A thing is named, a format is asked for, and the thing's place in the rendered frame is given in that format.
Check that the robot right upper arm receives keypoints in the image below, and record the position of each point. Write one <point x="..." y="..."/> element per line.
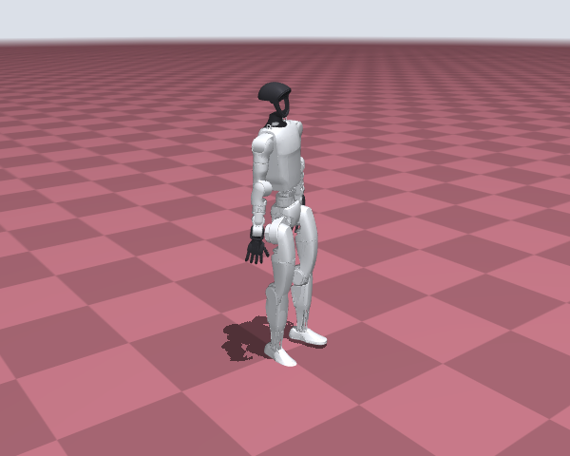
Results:
<point x="262" y="147"/>

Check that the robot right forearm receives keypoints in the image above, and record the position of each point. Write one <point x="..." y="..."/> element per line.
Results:
<point x="259" y="207"/>

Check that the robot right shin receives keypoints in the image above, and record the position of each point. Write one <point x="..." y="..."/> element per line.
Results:
<point x="277" y="313"/>

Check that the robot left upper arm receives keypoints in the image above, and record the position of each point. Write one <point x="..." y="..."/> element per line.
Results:
<point x="300" y="129"/>

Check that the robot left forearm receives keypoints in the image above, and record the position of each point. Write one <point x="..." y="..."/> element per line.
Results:
<point x="299" y="189"/>

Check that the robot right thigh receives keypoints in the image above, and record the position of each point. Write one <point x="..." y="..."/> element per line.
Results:
<point x="283" y="259"/>

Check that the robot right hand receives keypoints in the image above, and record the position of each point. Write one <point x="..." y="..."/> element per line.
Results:
<point x="256" y="247"/>

